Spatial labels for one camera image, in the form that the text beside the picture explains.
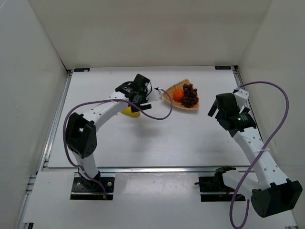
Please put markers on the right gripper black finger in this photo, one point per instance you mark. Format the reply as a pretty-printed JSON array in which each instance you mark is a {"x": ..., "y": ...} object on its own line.
[
  {"x": 213, "y": 109},
  {"x": 218, "y": 115}
]

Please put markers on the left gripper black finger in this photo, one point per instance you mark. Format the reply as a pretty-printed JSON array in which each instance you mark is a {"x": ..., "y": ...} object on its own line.
[
  {"x": 145, "y": 107},
  {"x": 135, "y": 108}
]

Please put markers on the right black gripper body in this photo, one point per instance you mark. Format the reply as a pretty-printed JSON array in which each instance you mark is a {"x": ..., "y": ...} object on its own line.
[{"x": 219, "y": 114}]

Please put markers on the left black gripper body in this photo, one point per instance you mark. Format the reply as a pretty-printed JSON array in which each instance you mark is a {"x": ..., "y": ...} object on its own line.
[{"x": 140, "y": 106}]

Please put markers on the yellow fake banana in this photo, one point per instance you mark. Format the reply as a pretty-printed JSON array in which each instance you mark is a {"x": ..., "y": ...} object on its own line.
[{"x": 127, "y": 111}]

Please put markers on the dark red fake grapes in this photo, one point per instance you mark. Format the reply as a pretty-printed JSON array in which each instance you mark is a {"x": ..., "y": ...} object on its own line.
[{"x": 190, "y": 95}]

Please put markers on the orange fake orange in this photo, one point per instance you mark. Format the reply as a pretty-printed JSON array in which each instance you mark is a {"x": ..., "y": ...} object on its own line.
[{"x": 178, "y": 94}]

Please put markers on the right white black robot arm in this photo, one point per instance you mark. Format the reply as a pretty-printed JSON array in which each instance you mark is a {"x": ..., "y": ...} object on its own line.
[{"x": 273, "y": 192}]

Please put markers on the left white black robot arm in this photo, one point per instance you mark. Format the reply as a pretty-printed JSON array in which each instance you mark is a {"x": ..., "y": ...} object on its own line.
[{"x": 84, "y": 121}]

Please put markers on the woven bamboo fruit basket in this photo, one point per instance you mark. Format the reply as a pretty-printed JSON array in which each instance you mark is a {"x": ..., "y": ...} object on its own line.
[{"x": 169, "y": 96}]

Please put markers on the right black corner bracket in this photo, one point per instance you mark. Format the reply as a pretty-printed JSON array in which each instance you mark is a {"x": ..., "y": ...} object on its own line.
[{"x": 223, "y": 67}]

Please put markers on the black corner bracket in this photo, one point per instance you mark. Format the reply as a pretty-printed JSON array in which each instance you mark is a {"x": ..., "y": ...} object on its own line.
[
  {"x": 81, "y": 70},
  {"x": 223, "y": 67}
]

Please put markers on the left black corner bracket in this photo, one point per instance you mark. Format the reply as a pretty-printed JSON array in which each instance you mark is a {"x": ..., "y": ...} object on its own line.
[{"x": 81, "y": 70}]

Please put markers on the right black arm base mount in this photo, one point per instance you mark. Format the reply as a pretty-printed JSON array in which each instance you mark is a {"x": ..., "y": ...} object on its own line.
[{"x": 213, "y": 189}]

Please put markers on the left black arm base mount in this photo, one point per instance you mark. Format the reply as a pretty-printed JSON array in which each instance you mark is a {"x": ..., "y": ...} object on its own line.
[{"x": 83, "y": 189}]

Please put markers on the front aluminium frame rail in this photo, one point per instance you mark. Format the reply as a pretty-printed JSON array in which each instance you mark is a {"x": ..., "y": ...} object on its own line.
[{"x": 145, "y": 169}]

